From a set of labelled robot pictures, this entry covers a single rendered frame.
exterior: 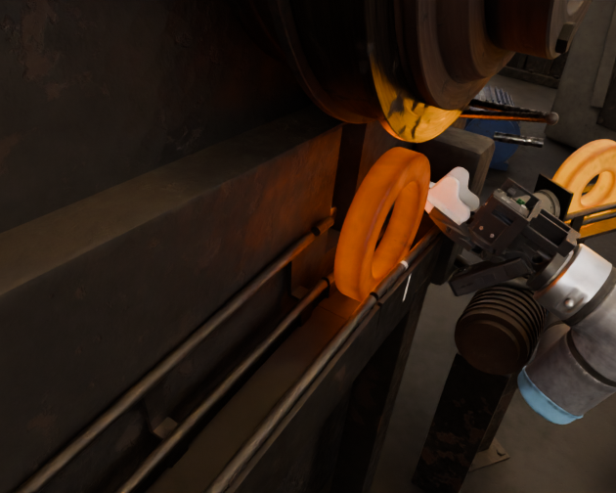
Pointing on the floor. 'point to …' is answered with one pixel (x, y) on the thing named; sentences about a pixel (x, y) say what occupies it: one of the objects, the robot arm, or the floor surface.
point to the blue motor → (496, 127)
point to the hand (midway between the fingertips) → (417, 188)
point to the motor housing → (477, 381)
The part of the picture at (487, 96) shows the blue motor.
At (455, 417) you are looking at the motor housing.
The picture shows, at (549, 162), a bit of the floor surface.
